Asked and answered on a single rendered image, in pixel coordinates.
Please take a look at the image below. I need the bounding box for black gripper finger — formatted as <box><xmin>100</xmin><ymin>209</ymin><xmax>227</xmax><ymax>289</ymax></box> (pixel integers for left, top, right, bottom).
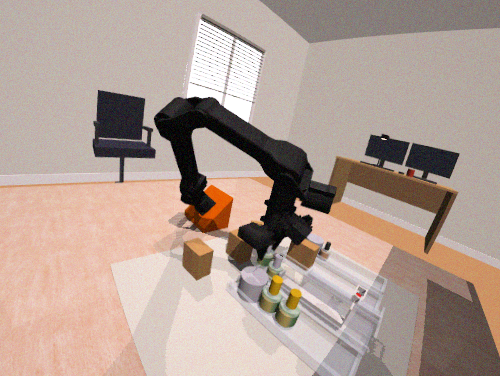
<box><xmin>257</xmin><ymin>240</ymin><xmax>276</xmax><ymax>260</ymax></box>
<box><xmin>272</xmin><ymin>231</ymin><xmax>288</xmax><ymax>252</ymax></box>

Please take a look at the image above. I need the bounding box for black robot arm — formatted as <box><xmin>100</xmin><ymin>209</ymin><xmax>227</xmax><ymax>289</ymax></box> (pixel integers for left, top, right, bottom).
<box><xmin>154</xmin><ymin>96</ymin><xmax>337</xmax><ymax>245</ymax></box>

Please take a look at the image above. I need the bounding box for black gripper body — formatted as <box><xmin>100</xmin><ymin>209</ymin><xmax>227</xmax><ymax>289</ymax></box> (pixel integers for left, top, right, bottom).
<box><xmin>237</xmin><ymin>197</ymin><xmax>297</xmax><ymax>250</ymax></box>

